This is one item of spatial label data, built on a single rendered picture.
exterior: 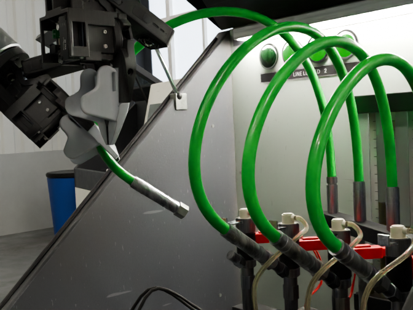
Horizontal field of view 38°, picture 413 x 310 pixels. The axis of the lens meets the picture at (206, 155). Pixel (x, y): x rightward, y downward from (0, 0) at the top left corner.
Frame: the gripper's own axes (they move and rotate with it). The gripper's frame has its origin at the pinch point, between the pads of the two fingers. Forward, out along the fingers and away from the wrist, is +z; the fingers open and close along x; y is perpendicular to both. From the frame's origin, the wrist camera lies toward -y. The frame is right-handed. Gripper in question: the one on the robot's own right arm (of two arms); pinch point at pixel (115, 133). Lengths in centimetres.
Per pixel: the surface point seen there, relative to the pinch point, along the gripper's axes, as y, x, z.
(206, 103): -6.1, 10.1, -3.1
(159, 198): -12.5, -8.9, 9.9
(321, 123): -6.8, 25.7, -0.2
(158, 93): -202, -264, -22
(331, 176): -39.1, 2.0, 8.8
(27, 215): -275, -654, 105
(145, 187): -10.7, -9.6, 8.2
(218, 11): -22.4, -5.0, -17.4
